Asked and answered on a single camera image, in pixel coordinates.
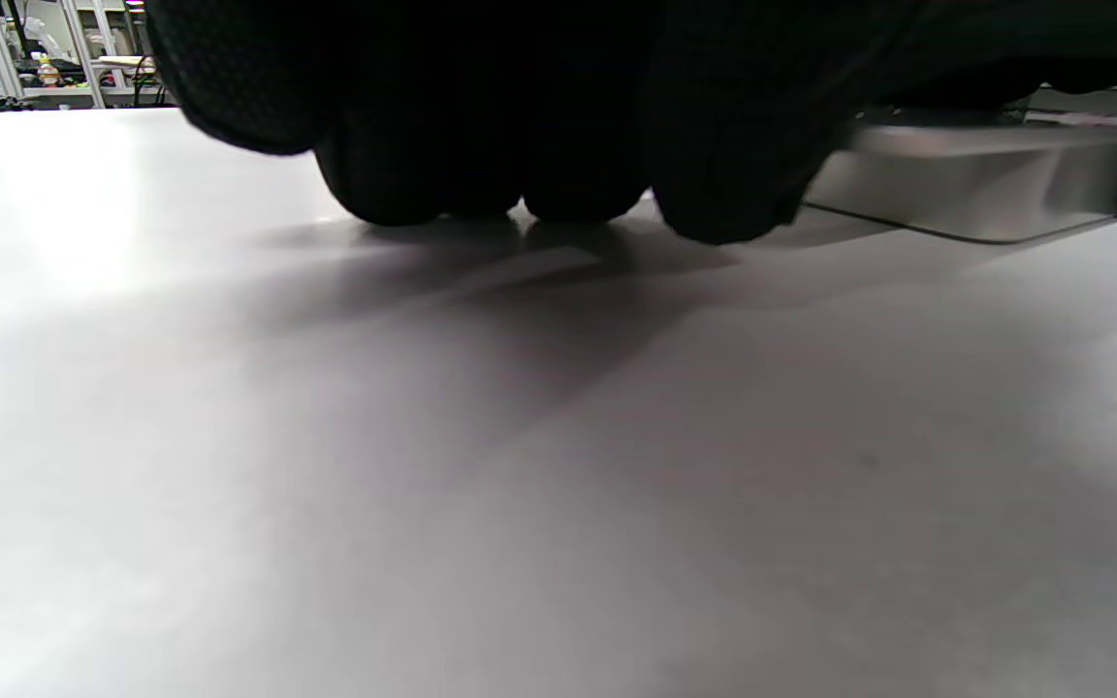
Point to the silver sliding box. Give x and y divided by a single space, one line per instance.
966 184

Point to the person's left hand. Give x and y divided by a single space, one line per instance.
520 97

